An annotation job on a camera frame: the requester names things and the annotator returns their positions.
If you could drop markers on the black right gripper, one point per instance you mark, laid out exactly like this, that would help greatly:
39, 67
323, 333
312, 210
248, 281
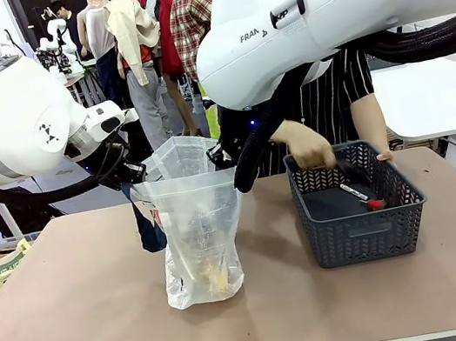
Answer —
236, 129

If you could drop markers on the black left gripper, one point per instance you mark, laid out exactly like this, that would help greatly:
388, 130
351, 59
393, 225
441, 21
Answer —
120, 172

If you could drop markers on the white plastic shopping bag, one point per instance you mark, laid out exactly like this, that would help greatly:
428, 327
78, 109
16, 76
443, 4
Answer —
198, 228

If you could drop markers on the dark grey plastic basket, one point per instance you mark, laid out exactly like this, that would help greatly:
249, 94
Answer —
367, 234

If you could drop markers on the person's left forearm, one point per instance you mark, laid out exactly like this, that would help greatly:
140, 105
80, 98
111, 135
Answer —
369, 123

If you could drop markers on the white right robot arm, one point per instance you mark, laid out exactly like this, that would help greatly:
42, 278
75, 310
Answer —
316, 18

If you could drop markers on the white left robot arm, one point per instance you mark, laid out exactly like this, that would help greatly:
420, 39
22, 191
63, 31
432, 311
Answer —
16, 124

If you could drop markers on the green printed paper bag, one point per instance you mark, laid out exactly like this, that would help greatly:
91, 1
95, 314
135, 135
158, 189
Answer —
5, 271

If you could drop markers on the person's right hand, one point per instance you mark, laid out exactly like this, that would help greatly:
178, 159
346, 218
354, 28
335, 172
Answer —
308, 147

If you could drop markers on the person's left hand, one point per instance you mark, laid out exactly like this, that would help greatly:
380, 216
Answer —
386, 156

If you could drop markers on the neon yellow garment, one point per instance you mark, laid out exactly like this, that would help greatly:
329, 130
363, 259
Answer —
211, 111

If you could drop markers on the black backpack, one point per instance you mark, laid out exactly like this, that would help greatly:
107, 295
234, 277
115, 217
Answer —
36, 213

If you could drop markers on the background work table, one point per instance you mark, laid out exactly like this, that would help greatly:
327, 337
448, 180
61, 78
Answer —
81, 79

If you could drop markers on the pale yellow snack pack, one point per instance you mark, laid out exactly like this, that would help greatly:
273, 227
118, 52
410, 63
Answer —
218, 276

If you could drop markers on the person in black striped shirt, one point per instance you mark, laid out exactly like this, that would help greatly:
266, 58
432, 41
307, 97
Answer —
322, 101

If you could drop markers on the white desk with metal leg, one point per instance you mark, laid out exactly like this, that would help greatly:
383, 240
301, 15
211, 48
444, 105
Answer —
4, 214

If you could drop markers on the mannequin with cream jacket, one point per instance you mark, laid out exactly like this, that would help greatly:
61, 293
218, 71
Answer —
138, 49

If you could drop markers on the mannequin with red jacket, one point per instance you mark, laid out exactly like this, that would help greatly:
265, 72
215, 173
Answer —
166, 35

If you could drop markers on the mannequin with white tank top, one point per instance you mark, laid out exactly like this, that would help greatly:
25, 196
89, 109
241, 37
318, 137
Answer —
98, 34

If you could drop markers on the red plaid shirt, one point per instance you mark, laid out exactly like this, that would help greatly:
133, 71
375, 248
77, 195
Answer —
191, 22

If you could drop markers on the white pen with red cap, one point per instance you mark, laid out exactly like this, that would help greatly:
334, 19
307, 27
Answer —
361, 196

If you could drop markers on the white background robot arms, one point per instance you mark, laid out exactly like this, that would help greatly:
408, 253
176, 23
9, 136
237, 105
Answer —
54, 37

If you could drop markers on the person in dark t-shirt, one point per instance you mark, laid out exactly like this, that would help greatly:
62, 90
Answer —
70, 26

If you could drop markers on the white side table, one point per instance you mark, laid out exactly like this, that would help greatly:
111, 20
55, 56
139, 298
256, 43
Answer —
432, 99

